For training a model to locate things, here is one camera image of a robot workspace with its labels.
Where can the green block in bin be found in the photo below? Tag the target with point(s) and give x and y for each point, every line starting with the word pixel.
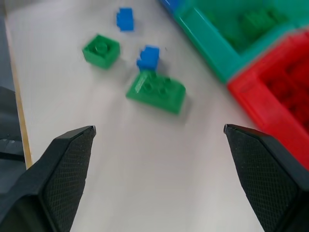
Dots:
pixel 256 20

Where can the large green building block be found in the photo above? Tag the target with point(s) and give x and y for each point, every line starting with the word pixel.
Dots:
pixel 157 93

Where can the green plastic bin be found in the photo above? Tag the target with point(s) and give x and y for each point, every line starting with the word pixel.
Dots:
pixel 231 36

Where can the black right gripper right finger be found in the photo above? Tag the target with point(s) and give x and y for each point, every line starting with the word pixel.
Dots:
pixel 265 178

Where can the red plastic bin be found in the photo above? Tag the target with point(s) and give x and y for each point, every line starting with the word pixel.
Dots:
pixel 277 96

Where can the blue plastic bin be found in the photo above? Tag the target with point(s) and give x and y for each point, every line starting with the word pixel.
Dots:
pixel 169 4

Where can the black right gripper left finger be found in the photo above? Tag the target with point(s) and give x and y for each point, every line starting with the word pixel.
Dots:
pixel 58 178

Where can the red block in bin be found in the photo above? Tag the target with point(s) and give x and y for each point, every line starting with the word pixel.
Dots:
pixel 289 89

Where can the small green building block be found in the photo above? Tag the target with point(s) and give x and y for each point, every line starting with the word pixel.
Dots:
pixel 101 51

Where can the blue building block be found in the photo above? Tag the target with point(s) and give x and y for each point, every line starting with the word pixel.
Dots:
pixel 148 58
pixel 125 19

